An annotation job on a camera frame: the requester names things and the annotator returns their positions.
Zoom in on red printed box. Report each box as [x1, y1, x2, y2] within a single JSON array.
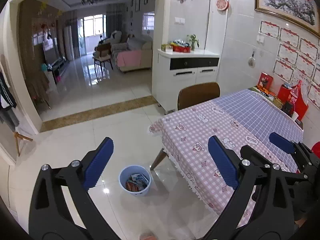
[[259, 72, 274, 90]]

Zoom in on potted green plant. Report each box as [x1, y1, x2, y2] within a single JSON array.
[[186, 34, 200, 51]]

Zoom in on red snack tray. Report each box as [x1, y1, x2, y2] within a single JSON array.
[[170, 40, 192, 53]]

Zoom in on wooden clothes rack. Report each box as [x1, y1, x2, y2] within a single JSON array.
[[14, 130, 33, 157]]

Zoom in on flat screen television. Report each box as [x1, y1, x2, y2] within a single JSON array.
[[42, 39, 60, 67]]

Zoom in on framed plum blossom painting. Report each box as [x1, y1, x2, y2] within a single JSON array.
[[254, 0, 320, 37]]

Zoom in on grey window curtain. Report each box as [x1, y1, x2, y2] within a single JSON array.
[[106, 3, 125, 39]]

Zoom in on wooden armchair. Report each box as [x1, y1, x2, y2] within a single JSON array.
[[93, 42, 114, 74]]

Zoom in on pink sofa blanket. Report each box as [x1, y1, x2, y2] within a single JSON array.
[[117, 49, 143, 68]]

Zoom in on white standing air conditioner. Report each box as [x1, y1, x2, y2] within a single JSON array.
[[63, 26, 74, 61]]

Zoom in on red gift bags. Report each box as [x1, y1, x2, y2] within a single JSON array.
[[277, 80, 308, 120]]

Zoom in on red snack packet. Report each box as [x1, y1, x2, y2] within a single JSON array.
[[126, 181, 140, 192]]

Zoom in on brown dining chair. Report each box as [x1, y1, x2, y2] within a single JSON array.
[[177, 82, 221, 111]]

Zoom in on pink checked tablecloth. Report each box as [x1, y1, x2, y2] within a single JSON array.
[[149, 100, 303, 230]]

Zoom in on white sideboard cabinet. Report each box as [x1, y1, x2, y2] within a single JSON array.
[[157, 49, 220, 115]]

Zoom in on white television stand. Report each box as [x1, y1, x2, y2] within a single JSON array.
[[47, 57, 69, 84]]

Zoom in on small black box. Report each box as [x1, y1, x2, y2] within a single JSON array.
[[282, 102, 294, 117]]

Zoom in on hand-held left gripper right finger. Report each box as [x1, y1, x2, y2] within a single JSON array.
[[197, 135, 295, 240]]

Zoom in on hanging dark clothes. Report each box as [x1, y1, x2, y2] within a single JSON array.
[[0, 69, 20, 132]]

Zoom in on beige sofa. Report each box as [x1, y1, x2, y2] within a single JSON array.
[[110, 30, 153, 73]]

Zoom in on blue plastic waste bin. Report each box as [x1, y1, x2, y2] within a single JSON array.
[[118, 165, 152, 196]]

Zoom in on wooden dining table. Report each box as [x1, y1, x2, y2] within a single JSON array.
[[150, 148, 168, 171]]

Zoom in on wall of framed certificates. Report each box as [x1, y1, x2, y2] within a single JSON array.
[[259, 20, 320, 110]]

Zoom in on blue checked tablecloth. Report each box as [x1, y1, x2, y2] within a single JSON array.
[[215, 88, 304, 153]]

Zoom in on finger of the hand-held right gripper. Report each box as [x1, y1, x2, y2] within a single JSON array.
[[269, 132, 315, 173], [240, 145, 275, 167]]

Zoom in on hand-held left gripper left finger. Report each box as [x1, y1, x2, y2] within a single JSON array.
[[29, 137, 120, 240]]

